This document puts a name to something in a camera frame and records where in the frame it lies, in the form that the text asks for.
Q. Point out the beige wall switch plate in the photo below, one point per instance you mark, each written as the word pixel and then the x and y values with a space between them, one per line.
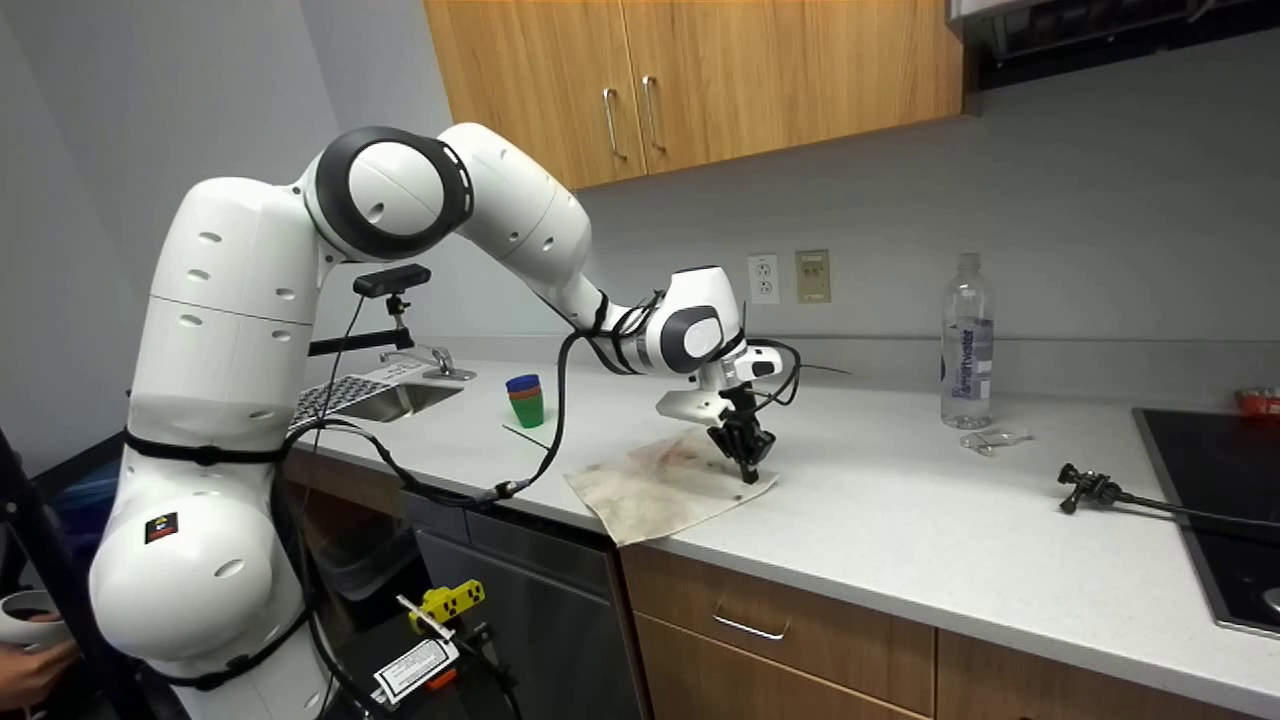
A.
pixel 815 276

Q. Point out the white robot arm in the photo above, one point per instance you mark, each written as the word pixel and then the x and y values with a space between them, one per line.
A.
pixel 191 574

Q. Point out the person hand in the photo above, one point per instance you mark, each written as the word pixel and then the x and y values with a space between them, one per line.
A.
pixel 28 673

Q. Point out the silver drawer handle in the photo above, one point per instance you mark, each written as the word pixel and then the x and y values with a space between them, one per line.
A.
pixel 749 631

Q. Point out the yellow black tool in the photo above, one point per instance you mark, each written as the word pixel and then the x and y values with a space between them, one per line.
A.
pixel 443 607

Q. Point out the white wall outlet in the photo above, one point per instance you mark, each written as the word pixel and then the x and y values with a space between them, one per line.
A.
pixel 761 276

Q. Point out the clear plastic water bottle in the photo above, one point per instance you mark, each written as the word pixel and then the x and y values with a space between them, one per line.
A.
pixel 966 347

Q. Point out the white red device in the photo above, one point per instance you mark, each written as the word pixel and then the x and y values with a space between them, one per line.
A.
pixel 413 670

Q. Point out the black clamp tool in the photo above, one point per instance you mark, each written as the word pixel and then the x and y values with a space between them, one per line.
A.
pixel 1099 488

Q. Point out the metal sink basin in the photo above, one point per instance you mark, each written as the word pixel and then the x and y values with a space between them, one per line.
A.
pixel 371 396

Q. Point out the stainless dishwasher front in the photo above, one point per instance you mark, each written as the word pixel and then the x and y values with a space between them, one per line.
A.
pixel 552 599

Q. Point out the left cabinet handle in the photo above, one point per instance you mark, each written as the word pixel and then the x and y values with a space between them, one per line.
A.
pixel 610 104

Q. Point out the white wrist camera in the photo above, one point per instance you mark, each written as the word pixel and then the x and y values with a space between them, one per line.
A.
pixel 693 406

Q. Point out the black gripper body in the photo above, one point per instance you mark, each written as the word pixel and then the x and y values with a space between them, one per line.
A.
pixel 738 429

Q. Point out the red object at edge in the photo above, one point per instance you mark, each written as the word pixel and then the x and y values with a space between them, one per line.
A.
pixel 1256 400

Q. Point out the right cabinet handle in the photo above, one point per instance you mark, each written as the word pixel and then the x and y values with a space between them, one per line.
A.
pixel 650 115

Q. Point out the cabinet handle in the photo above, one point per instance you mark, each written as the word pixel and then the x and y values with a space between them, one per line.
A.
pixel 610 104
pixel 650 115

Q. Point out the black range hood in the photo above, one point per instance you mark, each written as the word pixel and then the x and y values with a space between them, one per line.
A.
pixel 1013 42

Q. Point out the upper wooden cabinet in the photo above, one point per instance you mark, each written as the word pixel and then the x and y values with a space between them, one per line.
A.
pixel 738 76

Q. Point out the cream stained towel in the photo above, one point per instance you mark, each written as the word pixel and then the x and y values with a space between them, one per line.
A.
pixel 665 488

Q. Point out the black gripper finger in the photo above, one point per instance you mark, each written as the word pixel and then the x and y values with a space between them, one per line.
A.
pixel 749 471
pixel 729 458

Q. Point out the black induction cooktop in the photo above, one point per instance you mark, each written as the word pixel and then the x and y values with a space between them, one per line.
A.
pixel 1227 479

